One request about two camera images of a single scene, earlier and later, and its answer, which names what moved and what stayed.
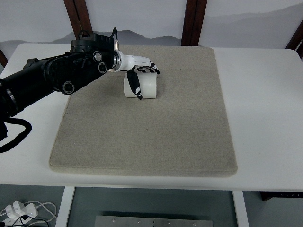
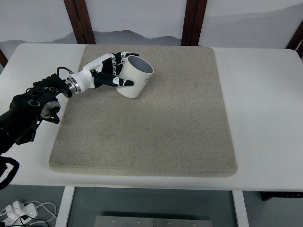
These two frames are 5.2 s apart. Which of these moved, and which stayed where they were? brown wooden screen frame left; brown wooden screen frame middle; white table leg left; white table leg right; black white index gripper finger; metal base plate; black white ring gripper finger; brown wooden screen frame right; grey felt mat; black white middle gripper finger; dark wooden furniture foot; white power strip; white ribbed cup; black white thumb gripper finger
Moved: black white middle gripper finger; black white thumb gripper finger; black white ring gripper finger; black white index gripper finger; white ribbed cup
Stayed: grey felt mat; brown wooden screen frame left; white power strip; white table leg left; dark wooden furniture foot; brown wooden screen frame middle; brown wooden screen frame right; metal base plate; white table leg right
